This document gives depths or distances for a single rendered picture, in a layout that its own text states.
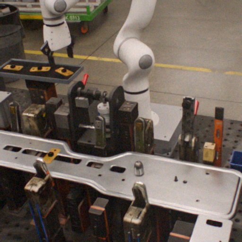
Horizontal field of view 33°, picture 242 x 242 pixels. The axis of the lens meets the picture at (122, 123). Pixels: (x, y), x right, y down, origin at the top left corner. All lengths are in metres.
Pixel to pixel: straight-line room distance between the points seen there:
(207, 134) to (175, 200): 0.84
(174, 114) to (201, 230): 0.96
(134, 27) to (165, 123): 0.49
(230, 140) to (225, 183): 0.72
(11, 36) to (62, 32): 2.68
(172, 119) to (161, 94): 1.86
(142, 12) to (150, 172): 0.69
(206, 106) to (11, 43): 2.02
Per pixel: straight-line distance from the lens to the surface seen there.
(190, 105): 1.32
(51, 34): 1.63
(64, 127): 1.63
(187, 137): 1.41
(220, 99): 3.77
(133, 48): 1.74
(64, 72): 1.72
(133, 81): 1.82
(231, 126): 2.15
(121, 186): 1.34
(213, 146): 1.39
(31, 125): 1.66
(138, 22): 1.77
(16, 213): 1.77
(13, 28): 4.29
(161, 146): 1.91
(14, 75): 1.79
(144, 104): 1.90
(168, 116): 2.04
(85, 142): 1.62
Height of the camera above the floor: 1.89
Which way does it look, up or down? 33 degrees down
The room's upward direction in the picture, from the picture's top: 6 degrees counter-clockwise
